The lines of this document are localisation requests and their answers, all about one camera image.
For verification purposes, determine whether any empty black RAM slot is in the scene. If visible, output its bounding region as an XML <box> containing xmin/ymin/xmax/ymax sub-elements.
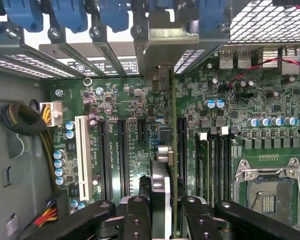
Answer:
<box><xmin>210</xmin><ymin>134</ymin><xmax>220</xmax><ymax>201</ymax></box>
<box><xmin>219</xmin><ymin>126</ymin><xmax>232</xmax><ymax>201</ymax></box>

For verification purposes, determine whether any black installed RAM stick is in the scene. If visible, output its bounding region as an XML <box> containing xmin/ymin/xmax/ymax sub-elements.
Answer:
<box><xmin>195</xmin><ymin>132</ymin><xmax>211</xmax><ymax>201</ymax></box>

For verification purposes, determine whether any long black expansion slot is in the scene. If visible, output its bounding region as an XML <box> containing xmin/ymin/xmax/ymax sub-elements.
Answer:
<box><xmin>176</xmin><ymin>117</ymin><xmax>189</xmax><ymax>186</ymax></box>
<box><xmin>97</xmin><ymin>119</ymin><xmax>111</xmax><ymax>201</ymax></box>
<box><xmin>116</xmin><ymin>119</ymin><xmax>130</xmax><ymax>198</ymax></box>

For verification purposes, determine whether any CPU socket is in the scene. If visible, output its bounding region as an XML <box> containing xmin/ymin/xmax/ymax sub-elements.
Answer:
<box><xmin>233</xmin><ymin>157</ymin><xmax>300</xmax><ymax>235</ymax></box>

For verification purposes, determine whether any white expansion slot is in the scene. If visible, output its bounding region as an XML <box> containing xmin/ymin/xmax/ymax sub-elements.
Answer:
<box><xmin>74</xmin><ymin>115</ymin><xmax>94</xmax><ymax>202</ymax></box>

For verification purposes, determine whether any short black expansion slot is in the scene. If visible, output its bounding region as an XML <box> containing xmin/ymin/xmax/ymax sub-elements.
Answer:
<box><xmin>136</xmin><ymin>118</ymin><xmax>148</xmax><ymax>143</ymax></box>

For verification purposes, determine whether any green motherboard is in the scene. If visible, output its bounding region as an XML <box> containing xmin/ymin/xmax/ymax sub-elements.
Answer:
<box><xmin>48</xmin><ymin>44</ymin><xmax>300</xmax><ymax>240</ymax></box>

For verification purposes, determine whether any black grey PC case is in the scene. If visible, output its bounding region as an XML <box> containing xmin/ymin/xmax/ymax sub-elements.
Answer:
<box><xmin>0</xmin><ymin>0</ymin><xmax>300</xmax><ymax>240</ymax></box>

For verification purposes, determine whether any blue slot clip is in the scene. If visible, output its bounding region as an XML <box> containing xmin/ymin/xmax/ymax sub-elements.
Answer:
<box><xmin>198</xmin><ymin>0</ymin><xmax>228</xmax><ymax>35</ymax></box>
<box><xmin>1</xmin><ymin>0</ymin><xmax>45</xmax><ymax>33</ymax></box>
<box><xmin>97</xmin><ymin>0</ymin><xmax>130</xmax><ymax>34</ymax></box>
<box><xmin>49</xmin><ymin>0</ymin><xmax>89</xmax><ymax>35</ymax></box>
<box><xmin>147</xmin><ymin>0</ymin><xmax>176</xmax><ymax>13</ymax></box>

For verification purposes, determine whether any red yellow wire bundle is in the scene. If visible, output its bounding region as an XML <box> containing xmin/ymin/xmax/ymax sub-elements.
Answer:
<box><xmin>33</xmin><ymin>199</ymin><xmax>59</xmax><ymax>228</ymax></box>

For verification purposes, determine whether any yellow black power wire bundle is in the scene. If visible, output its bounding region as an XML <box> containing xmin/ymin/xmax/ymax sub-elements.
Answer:
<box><xmin>1</xmin><ymin>101</ymin><xmax>64</xmax><ymax>193</ymax></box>

